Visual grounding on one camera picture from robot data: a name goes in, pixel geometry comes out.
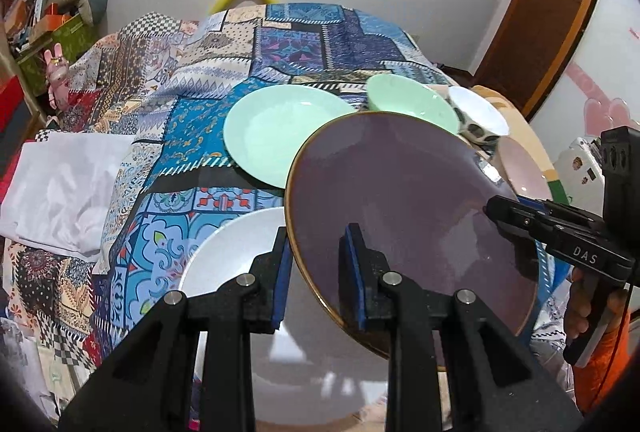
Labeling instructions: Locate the green box of clutter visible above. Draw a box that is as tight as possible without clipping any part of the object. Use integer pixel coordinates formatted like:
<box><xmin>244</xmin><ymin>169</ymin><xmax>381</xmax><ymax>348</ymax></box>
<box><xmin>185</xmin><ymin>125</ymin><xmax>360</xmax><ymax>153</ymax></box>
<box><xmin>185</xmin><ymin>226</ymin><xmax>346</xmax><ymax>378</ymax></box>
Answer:
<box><xmin>3</xmin><ymin>0</ymin><xmax>98</xmax><ymax>96</ymax></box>

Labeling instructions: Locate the purple plate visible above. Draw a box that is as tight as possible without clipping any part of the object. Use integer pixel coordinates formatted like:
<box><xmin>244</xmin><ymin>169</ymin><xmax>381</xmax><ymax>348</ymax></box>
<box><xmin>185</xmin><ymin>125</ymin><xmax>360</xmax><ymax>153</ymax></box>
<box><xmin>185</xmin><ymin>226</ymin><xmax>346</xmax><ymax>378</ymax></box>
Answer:
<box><xmin>284</xmin><ymin>111</ymin><xmax>539</xmax><ymax>357</ymax></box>

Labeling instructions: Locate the white mini fridge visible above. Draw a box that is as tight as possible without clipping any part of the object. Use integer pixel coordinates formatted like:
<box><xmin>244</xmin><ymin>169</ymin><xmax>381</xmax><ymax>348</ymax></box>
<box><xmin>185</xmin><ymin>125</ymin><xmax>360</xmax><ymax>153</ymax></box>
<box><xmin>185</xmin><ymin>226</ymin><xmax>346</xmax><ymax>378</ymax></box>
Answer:
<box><xmin>554</xmin><ymin>137</ymin><xmax>604</xmax><ymax>216</ymax></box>

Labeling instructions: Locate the white plate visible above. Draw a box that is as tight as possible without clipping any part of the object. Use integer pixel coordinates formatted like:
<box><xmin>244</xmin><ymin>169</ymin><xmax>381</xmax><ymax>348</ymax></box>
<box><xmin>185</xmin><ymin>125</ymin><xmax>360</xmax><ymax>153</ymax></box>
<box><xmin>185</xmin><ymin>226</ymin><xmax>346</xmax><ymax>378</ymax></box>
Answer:
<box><xmin>178</xmin><ymin>205</ymin><xmax>396</xmax><ymax>427</ymax></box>

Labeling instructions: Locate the brown wooden door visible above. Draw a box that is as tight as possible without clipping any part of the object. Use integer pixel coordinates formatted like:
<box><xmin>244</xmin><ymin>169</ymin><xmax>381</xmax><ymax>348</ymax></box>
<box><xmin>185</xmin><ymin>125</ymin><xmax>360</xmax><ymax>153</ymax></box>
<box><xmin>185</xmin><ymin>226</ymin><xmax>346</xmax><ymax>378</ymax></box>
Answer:
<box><xmin>475</xmin><ymin>0</ymin><xmax>597</xmax><ymax>119</ymax></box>

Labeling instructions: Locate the white sliding door with hearts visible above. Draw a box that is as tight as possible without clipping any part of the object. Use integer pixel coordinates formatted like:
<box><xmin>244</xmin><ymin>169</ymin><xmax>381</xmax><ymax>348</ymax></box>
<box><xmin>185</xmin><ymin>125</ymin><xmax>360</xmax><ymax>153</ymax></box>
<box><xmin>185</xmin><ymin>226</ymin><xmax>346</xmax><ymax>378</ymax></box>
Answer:
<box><xmin>530</xmin><ymin>0</ymin><xmax>639</xmax><ymax>160</ymax></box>

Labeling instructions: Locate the pink rabbit figurine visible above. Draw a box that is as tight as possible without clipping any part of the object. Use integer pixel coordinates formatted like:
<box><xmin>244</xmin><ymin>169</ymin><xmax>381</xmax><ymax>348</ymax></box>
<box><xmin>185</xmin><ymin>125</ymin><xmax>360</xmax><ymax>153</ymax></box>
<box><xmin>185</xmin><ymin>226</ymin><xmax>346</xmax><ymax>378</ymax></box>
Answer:
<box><xmin>44</xmin><ymin>43</ymin><xmax>70</xmax><ymax>110</ymax></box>

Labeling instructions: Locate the red box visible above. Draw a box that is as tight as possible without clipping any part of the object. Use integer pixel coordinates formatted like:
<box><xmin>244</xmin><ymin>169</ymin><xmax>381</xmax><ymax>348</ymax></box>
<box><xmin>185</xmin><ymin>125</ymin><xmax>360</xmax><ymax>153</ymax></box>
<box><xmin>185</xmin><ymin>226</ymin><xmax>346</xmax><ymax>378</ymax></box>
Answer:
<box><xmin>0</xmin><ymin>76</ymin><xmax>24</xmax><ymax>132</ymax></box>

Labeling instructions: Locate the beige orange blanket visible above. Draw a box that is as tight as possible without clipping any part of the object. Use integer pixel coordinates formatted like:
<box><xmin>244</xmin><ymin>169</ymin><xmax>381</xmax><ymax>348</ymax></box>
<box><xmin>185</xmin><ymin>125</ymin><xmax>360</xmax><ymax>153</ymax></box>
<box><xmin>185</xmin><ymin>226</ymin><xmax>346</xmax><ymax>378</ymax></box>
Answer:
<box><xmin>472</xmin><ymin>85</ymin><xmax>570</xmax><ymax>204</ymax></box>

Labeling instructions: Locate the right hand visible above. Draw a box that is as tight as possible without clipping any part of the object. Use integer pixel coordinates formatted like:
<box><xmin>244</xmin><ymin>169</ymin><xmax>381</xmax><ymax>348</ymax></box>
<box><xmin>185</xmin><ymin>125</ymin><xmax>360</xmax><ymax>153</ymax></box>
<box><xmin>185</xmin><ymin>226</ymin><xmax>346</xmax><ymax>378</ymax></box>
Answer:
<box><xmin>564</xmin><ymin>267</ymin><xmax>628</xmax><ymax>339</ymax></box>

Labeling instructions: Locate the mint green bowl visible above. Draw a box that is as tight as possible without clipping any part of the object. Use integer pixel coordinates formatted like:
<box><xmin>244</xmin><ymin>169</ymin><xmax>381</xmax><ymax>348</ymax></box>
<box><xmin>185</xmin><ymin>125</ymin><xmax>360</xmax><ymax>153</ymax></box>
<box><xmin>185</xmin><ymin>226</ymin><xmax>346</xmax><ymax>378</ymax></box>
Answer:
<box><xmin>366</xmin><ymin>74</ymin><xmax>460</xmax><ymax>134</ymax></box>

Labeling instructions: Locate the mint green plate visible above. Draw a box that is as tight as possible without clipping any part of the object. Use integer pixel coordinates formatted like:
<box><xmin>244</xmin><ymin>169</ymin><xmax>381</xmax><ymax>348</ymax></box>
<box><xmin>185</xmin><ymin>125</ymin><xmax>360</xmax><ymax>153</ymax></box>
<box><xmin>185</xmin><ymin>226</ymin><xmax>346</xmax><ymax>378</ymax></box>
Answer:
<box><xmin>224</xmin><ymin>85</ymin><xmax>355</xmax><ymax>189</ymax></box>

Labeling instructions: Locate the patchwork patterned tablecloth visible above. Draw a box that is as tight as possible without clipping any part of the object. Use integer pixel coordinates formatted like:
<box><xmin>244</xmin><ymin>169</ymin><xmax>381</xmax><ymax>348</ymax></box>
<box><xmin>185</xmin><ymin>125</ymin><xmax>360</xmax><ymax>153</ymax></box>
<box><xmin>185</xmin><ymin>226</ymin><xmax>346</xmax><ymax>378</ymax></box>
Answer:
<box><xmin>1</xmin><ymin>3</ymin><xmax>452</xmax><ymax>421</ymax></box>

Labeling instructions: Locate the white crumpled cloth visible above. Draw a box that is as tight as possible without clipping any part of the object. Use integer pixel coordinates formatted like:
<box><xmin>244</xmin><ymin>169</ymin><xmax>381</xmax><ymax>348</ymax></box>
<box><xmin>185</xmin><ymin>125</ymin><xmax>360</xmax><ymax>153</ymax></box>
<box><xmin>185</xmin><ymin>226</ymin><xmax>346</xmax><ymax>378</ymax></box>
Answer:
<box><xmin>1</xmin><ymin>132</ymin><xmax>134</xmax><ymax>262</ymax></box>

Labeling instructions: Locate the white spotted bowl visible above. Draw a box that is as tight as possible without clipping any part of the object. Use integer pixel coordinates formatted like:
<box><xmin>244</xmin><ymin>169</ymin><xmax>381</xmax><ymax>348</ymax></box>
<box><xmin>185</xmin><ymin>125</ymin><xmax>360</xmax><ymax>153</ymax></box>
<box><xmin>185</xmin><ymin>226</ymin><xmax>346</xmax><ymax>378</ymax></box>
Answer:
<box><xmin>448</xmin><ymin>85</ymin><xmax>510</xmax><ymax>145</ymax></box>

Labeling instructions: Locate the pink bowl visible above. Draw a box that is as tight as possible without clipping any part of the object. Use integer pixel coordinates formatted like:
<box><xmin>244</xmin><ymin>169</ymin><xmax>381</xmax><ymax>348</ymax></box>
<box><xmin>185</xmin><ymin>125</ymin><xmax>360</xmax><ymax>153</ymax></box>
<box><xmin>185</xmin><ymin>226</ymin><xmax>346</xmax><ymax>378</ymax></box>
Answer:
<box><xmin>491</xmin><ymin>137</ymin><xmax>552</xmax><ymax>200</ymax></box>

